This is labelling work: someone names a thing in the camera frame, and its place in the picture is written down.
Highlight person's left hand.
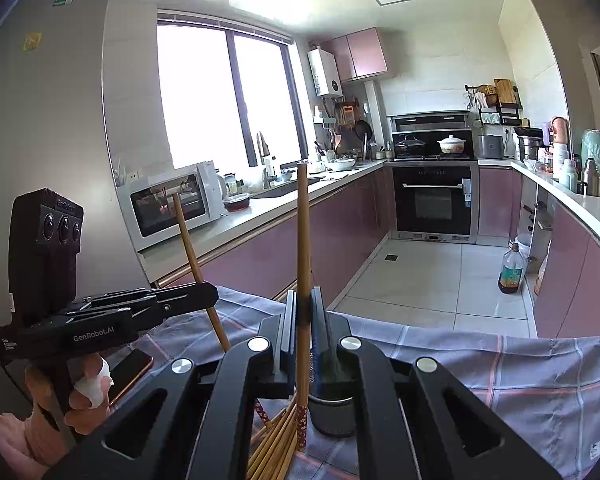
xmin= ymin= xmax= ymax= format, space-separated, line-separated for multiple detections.
xmin=24 ymin=352 xmax=115 ymax=466

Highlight black pot with glass lid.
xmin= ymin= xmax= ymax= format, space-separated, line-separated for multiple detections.
xmin=394 ymin=134 xmax=427 ymax=157

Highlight dark smartphone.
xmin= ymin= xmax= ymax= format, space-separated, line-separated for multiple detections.
xmin=107 ymin=349 xmax=155 ymax=406

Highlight green covered appliance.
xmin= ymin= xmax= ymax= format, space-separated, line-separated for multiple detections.
xmin=580 ymin=130 xmax=600 ymax=191

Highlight kitchen window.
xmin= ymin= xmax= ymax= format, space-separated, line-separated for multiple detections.
xmin=156 ymin=9 xmax=308 ymax=171

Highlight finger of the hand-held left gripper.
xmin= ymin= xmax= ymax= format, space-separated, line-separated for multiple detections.
xmin=125 ymin=281 xmax=220 ymax=333
xmin=65 ymin=287 xmax=156 ymax=312

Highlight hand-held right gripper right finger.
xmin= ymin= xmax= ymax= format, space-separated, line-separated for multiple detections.
xmin=307 ymin=287 xmax=563 ymax=480

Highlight grey checked tablecloth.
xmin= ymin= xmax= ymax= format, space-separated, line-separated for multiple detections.
xmin=105 ymin=285 xmax=600 ymax=480

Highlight white casserole pot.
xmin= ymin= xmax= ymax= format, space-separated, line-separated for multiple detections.
xmin=437 ymin=134 xmax=466 ymax=155

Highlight person's left forearm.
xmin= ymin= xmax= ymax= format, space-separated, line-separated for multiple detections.
xmin=0 ymin=406 xmax=56 ymax=480

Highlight grey refrigerator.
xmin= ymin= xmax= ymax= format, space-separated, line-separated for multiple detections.
xmin=0 ymin=0 xmax=151 ymax=411

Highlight brown wooden chopstick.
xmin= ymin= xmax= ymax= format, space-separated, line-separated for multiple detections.
xmin=171 ymin=192 xmax=232 ymax=353

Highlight oil bottle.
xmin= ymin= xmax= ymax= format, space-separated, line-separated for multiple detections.
xmin=497 ymin=242 xmax=527 ymax=295

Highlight black built-in oven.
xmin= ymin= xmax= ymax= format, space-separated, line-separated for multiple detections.
xmin=391 ymin=162 xmax=479 ymax=243

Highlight pink kettle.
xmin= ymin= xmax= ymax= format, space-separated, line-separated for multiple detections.
xmin=550 ymin=116 xmax=573 ymax=161

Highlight grey rice cooker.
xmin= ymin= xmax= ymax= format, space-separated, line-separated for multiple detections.
xmin=477 ymin=135 xmax=505 ymax=160

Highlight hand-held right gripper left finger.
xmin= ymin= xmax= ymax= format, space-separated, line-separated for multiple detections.
xmin=42 ymin=290 xmax=301 ymax=480

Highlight pink wall cabinet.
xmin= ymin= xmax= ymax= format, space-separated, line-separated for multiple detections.
xmin=330 ymin=27 xmax=390 ymax=83

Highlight white microwave oven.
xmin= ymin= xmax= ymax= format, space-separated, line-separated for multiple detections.
xmin=116 ymin=161 xmax=227 ymax=253

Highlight pink lower kitchen cabinets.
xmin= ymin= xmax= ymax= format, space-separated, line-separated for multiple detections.
xmin=530 ymin=200 xmax=600 ymax=341
xmin=145 ymin=165 xmax=393 ymax=306

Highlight steel thermos bottle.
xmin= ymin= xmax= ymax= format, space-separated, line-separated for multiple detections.
xmin=582 ymin=157 xmax=600 ymax=196

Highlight steel steamer pot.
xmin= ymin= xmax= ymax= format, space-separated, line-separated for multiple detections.
xmin=515 ymin=127 xmax=546 ymax=161

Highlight pink lower cabinet door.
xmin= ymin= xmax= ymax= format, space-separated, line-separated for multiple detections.
xmin=478 ymin=165 xmax=523 ymax=241

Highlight dark red bowl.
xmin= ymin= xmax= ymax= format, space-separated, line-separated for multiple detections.
xmin=223 ymin=192 xmax=252 ymax=212

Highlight white wall water heater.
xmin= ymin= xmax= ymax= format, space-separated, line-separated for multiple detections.
xmin=307 ymin=49 xmax=344 ymax=98

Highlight steel range hood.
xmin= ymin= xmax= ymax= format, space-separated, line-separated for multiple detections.
xmin=387 ymin=111 xmax=473 ymax=133

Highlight black wall rack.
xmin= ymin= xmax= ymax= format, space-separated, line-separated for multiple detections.
xmin=465 ymin=79 xmax=523 ymax=128

